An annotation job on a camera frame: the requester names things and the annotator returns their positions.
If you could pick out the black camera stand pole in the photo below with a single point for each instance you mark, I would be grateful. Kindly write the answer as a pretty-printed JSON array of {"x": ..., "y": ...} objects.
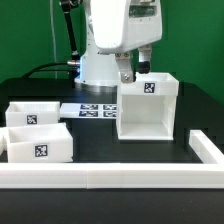
[{"x": 67, "y": 6}]

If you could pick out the white front drawer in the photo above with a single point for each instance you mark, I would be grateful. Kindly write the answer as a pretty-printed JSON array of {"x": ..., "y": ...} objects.
[{"x": 49, "y": 143}]

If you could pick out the white drawer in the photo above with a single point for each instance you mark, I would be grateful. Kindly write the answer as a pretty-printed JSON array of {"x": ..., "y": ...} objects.
[
  {"x": 49, "y": 143},
  {"x": 32, "y": 113}
]

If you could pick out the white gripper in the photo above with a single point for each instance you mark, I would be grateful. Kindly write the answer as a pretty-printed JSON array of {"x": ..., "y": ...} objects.
[{"x": 124, "y": 25}]

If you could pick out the white drawer cabinet box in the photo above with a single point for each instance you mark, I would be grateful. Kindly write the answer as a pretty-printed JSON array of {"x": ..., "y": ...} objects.
[{"x": 146, "y": 107}]

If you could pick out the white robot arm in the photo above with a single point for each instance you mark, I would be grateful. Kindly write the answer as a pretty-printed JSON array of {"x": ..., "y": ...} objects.
[{"x": 99, "y": 72}]

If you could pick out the white rear drawer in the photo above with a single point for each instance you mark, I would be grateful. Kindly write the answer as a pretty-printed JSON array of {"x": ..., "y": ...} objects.
[{"x": 32, "y": 113}]

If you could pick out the white marker plate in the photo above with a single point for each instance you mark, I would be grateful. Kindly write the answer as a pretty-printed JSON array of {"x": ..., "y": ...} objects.
[{"x": 88, "y": 111}]

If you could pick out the white U-shaped fence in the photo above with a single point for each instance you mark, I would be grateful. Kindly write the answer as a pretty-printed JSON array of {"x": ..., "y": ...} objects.
[{"x": 209, "y": 173}]

